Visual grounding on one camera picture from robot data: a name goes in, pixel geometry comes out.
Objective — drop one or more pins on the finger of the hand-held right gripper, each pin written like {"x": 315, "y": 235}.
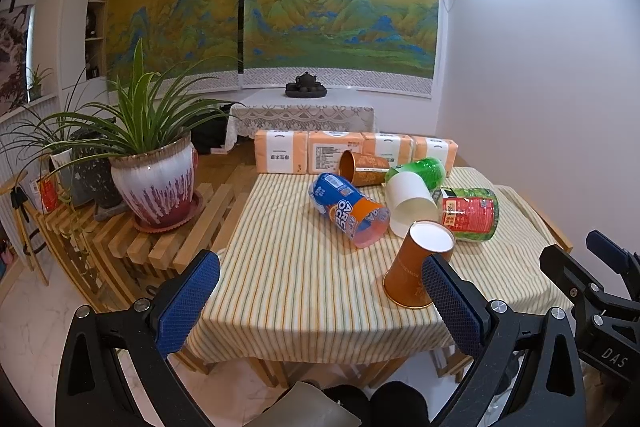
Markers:
{"x": 612, "y": 254}
{"x": 565, "y": 267}

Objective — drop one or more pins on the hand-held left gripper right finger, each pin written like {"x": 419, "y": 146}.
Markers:
{"x": 452, "y": 302}

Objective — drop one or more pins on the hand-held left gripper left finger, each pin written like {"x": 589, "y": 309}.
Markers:
{"x": 187, "y": 302}

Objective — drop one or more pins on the orange paper cup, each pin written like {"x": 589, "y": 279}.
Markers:
{"x": 407, "y": 272}

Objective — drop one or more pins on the white paper cup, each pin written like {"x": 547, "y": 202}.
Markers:
{"x": 407, "y": 197}

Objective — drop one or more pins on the blue and orange plastic cup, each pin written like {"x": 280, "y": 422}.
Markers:
{"x": 345, "y": 202}

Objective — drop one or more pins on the copper patterned paper cup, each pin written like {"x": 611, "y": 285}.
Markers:
{"x": 367, "y": 167}

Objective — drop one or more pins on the wooden slatted bench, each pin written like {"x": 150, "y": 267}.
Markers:
{"x": 150, "y": 252}

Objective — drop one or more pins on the red plant saucer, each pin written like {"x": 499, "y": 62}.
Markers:
{"x": 192, "y": 212}

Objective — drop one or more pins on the red green can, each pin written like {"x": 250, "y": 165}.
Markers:
{"x": 470, "y": 212}

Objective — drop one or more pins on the wooden table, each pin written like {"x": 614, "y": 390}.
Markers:
{"x": 267, "y": 372}

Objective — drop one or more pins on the striped tablecloth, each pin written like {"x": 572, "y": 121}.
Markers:
{"x": 300, "y": 267}

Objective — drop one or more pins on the spider plant in glazed pot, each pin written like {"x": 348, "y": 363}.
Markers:
{"x": 155, "y": 182}

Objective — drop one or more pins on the green plastic bottle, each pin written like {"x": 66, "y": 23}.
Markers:
{"x": 425, "y": 169}

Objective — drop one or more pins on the orange tissue pack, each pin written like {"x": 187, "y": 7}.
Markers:
{"x": 277, "y": 152}
{"x": 387, "y": 146}
{"x": 437, "y": 148}
{"x": 330, "y": 149}

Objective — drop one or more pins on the black speckled plant pot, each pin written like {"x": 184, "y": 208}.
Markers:
{"x": 92, "y": 179}

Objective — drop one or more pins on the black bag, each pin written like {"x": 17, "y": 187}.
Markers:
{"x": 210, "y": 132}

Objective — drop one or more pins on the red packet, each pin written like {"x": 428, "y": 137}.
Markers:
{"x": 48, "y": 194}

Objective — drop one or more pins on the wooden stool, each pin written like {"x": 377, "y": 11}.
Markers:
{"x": 22, "y": 227}

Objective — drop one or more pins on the plant in white pot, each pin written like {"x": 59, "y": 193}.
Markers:
{"x": 59, "y": 159}

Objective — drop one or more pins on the white lace tablecloth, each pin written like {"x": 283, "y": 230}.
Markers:
{"x": 300, "y": 117}

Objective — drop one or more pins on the dark tea tray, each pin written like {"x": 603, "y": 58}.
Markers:
{"x": 306, "y": 92}

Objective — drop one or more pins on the dark teapot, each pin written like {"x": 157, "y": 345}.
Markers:
{"x": 307, "y": 80}

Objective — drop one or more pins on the small potted plant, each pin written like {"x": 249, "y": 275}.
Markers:
{"x": 35, "y": 82}

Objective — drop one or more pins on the red tree wall picture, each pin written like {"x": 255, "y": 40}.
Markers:
{"x": 11, "y": 62}

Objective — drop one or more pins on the white wall shelf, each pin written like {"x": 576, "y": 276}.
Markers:
{"x": 97, "y": 7}

